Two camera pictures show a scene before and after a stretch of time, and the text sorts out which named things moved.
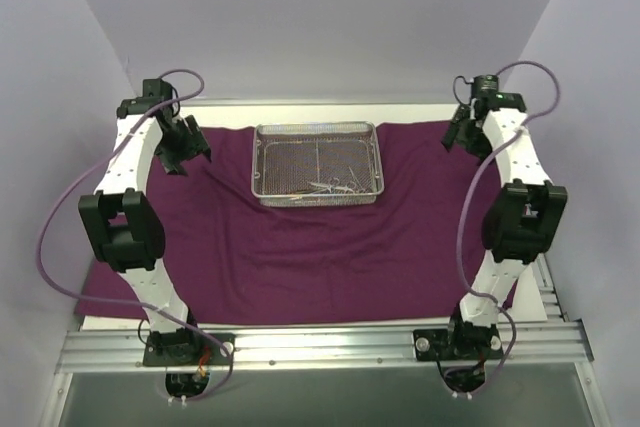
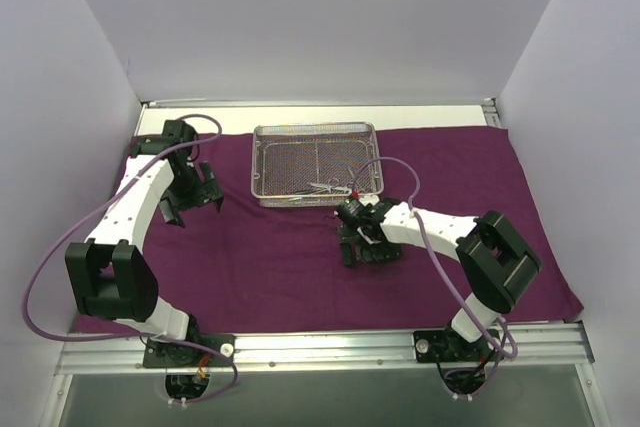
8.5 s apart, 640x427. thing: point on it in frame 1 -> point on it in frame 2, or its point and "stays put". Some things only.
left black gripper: (183, 145) -> (192, 195)
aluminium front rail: (96, 351) stays put
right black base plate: (459, 342) stays put
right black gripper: (463, 131) -> (368, 250)
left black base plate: (190, 349) stays put
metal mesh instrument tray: (316, 164) stays put
